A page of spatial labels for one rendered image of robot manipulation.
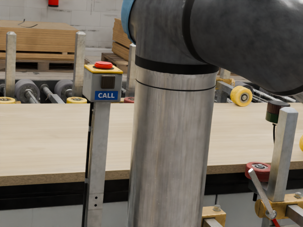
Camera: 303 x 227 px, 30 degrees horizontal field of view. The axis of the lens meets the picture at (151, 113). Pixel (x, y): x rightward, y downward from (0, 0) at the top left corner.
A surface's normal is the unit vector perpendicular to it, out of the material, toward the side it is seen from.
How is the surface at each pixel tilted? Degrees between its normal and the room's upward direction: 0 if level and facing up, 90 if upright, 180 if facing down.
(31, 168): 0
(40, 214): 90
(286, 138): 90
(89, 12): 90
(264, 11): 64
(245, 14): 73
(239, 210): 90
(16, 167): 0
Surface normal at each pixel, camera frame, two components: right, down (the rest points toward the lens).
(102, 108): 0.36, 0.27
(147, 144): -0.60, 0.18
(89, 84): -0.93, 0.01
